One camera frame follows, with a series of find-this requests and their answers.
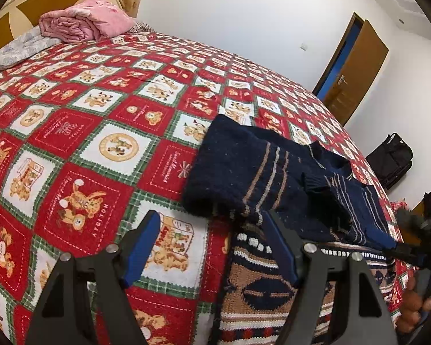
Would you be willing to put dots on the cream wooden headboard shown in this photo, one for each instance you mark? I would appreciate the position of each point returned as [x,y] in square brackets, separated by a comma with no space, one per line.
[39,0]

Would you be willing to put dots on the grey floral quilt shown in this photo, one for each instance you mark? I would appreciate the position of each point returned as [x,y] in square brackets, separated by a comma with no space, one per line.
[18,48]

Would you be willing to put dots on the pink folded quilt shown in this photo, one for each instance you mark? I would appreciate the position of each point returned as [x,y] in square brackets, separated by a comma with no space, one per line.
[82,21]

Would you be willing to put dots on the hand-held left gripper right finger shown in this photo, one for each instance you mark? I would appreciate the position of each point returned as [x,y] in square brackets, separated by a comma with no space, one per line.
[278,244]

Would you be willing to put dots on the black bag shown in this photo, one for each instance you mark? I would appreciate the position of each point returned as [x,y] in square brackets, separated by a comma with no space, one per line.
[391,161]

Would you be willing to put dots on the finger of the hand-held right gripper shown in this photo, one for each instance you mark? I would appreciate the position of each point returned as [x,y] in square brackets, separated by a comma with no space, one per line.
[409,253]

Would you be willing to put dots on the striped pillow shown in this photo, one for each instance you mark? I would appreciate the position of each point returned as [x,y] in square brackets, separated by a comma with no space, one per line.
[142,26]

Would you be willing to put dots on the person's right hand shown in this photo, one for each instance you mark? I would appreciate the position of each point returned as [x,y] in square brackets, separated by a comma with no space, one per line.
[413,300]

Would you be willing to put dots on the brown wooden door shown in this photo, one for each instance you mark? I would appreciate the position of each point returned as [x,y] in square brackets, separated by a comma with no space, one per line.
[352,75]

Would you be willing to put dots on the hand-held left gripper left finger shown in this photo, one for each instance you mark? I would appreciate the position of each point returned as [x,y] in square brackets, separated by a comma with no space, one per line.
[143,248]

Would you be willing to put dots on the navy striped knitted sweater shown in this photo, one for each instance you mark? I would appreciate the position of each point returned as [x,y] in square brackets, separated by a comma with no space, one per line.
[237,172]

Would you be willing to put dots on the red bear printed blanket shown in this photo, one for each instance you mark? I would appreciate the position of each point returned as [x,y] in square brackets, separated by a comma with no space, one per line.
[93,151]

